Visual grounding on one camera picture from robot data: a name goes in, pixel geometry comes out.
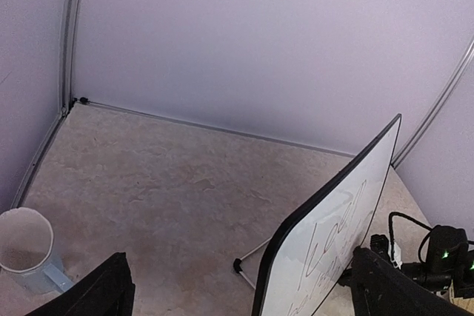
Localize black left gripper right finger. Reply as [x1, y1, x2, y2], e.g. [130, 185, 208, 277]
[350, 247, 470, 316]

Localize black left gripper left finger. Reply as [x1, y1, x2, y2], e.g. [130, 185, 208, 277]
[27, 252, 134, 316]

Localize white whiteboard black frame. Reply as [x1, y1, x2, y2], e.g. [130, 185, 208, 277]
[251, 114, 401, 315]

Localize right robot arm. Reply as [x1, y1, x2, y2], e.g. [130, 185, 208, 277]
[370, 225, 473, 299]

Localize black whiteboard stand foot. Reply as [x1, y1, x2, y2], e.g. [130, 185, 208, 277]
[233, 238, 271, 291]

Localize light blue mug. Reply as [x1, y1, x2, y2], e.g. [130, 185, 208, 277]
[1, 207, 74, 295]

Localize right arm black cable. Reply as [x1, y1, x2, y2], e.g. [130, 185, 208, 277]
[388, 212, 434, 269]

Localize right aluminium corner post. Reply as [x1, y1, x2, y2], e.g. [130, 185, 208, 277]
[392, 38, 473, 169]

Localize aluminium corner post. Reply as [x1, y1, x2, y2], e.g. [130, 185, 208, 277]
[392, 38, 473, 169]
[59, 0, 81, 117]

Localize left aluminium corner post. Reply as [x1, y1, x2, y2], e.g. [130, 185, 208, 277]
[59, 0, 81, 117]

